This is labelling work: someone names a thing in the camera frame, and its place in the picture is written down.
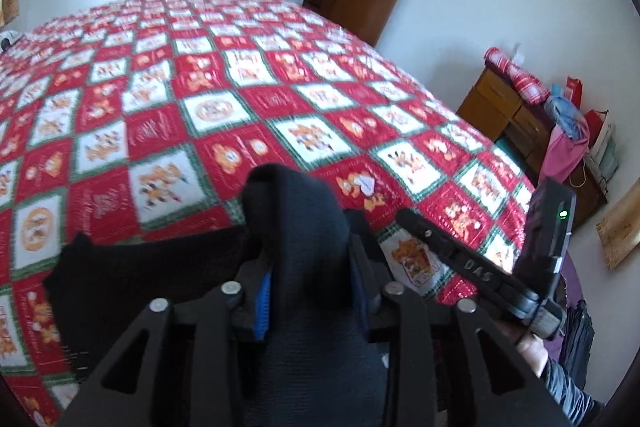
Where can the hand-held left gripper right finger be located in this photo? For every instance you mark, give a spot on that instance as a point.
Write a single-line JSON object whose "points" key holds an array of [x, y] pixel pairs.
{"points": [[370, 307]]}

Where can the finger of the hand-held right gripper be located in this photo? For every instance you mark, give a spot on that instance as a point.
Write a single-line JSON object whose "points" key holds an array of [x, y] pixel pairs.
{"points": [[450, 249]]}

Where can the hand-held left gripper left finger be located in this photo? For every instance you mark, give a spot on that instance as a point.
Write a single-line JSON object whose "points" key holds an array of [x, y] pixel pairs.
{"points": [[262, 307]]}

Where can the black pants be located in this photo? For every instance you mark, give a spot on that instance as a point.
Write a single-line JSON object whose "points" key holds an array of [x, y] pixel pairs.
{"points": [[305, 257]]}

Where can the person's right hand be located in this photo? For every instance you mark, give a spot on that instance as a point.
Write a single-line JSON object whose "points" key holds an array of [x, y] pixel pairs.
{"points": [[530, 347]]}

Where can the pink cloth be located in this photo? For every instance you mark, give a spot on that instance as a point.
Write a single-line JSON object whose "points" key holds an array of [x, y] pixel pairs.
{"points": [[562, 159]]}

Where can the light wooden board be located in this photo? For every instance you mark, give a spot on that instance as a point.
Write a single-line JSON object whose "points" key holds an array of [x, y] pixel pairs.
{"points": [[622, 232]]}

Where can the large red bag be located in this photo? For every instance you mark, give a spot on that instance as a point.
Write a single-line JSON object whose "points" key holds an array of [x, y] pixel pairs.
{"points": [[595, 127]]}

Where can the blue cloth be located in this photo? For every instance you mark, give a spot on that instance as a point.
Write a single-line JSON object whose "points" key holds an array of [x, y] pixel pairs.
{"points": [[567, 117]]}

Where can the wooden cabinet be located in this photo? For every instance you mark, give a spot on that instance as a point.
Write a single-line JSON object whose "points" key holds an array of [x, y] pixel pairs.
{"points": [[505, 107]]}

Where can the small red bag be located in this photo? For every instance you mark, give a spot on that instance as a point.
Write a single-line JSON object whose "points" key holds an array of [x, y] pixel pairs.
{"points": [[574, 89]]}

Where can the red checkered rolled cloth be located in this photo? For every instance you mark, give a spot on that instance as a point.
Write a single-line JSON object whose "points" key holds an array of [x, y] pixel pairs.
{"points": [[520, 79]]}

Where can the red printed checkered blanket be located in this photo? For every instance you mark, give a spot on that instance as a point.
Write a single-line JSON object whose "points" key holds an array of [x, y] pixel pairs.
{"points": [[200, 97]]}

